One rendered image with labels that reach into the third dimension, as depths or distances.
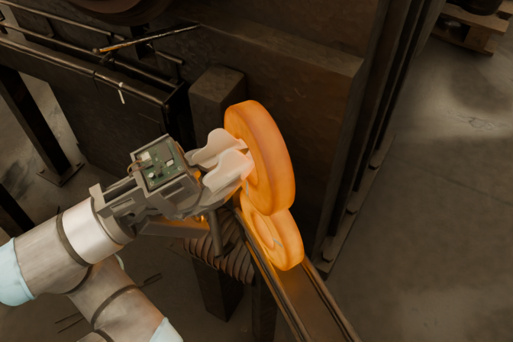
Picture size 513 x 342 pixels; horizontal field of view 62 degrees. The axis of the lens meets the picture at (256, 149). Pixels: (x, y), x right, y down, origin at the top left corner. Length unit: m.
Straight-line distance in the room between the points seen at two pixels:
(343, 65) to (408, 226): 0.97
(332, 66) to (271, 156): 0.31
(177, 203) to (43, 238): 0.16
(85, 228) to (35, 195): 1.28
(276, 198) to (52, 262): 0.27
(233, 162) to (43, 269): 0.25
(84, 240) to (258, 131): 0.24
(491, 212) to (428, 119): 0.47
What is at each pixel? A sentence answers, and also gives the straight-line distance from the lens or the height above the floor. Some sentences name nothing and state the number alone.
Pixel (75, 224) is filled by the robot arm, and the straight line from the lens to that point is 0.55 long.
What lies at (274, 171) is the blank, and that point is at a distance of 0.50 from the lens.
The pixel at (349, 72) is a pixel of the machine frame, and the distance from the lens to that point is 0.76.
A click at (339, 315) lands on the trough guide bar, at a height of 0.70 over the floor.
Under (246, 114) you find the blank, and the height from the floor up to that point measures 0.98.
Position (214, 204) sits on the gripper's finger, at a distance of 0.53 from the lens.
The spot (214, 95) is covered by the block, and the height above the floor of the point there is 0.80.
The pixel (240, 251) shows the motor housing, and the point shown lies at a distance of 0.93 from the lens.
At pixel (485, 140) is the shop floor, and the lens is 2.01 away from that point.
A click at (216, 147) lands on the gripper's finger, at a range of 0.55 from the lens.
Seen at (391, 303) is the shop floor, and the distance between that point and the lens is 1.50.
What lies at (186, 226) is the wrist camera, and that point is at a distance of 0.59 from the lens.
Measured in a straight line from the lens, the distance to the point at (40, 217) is 1.74.
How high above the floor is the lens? 1.36
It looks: 51 degrees down
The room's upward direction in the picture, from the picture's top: straight up
